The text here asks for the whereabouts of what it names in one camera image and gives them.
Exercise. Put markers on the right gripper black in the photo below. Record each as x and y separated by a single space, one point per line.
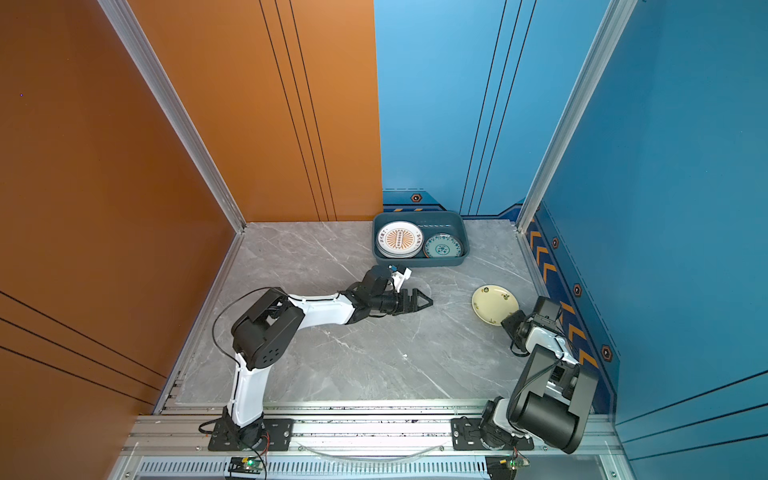
511 321

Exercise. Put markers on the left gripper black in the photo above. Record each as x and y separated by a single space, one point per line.
415 293

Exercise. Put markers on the cream plate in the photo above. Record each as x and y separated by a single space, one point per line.
492 304

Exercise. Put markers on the teal patterned plate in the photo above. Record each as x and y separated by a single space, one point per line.
443 245

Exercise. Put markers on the orange sunburst plate front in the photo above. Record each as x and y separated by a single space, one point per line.
399 239

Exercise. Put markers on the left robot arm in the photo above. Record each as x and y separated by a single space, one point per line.
262 334

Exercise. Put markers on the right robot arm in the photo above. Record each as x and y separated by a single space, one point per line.
553 397

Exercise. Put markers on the teal plastic bin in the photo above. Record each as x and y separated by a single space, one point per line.
431 223

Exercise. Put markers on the right circuit board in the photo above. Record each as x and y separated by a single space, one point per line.
505 468

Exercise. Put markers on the left green circuit board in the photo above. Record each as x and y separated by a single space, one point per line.
248 467

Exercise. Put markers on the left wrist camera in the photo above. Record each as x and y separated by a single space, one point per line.
399 275

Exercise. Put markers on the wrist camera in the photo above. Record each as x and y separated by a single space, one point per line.
546 312
399 275

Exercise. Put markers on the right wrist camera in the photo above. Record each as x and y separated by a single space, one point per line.
546 312

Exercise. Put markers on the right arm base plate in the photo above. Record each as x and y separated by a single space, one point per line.
468 434

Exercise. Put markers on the aluminium rail frame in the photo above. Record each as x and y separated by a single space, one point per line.
399 439

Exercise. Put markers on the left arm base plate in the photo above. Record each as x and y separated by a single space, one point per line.
271 435

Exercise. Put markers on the right aluminium corner post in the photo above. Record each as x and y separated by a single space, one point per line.
611 28

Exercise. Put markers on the aluminium corner post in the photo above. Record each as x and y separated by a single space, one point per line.
126 25
611 28

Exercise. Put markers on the left aluminium corner post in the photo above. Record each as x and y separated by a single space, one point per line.
126 25

